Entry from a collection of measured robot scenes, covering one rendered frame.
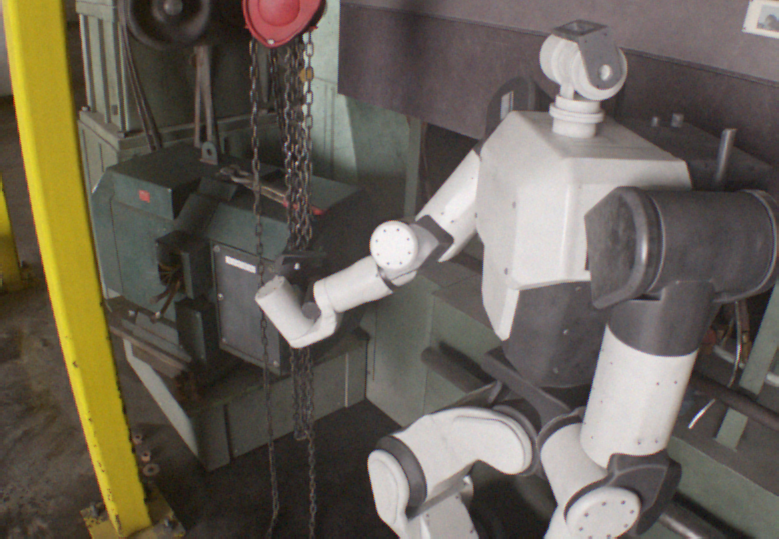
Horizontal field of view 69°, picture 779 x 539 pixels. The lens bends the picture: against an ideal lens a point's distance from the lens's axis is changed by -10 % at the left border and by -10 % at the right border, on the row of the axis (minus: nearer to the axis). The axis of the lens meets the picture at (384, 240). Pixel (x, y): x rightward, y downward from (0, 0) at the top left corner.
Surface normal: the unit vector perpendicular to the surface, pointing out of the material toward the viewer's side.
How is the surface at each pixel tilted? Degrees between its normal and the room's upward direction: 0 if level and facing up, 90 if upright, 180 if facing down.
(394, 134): 72
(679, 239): 63
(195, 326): 90
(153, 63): 90
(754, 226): 48
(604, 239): 91
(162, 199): 90
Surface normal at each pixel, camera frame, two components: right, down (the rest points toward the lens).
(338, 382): 0.64, 0.36
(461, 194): -0.35, 0.11
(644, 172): 0.07, -0.41
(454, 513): 0.47, -0.36
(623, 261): -1.00, 0.00
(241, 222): -0.33, -0.40
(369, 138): 0.62, 0.06
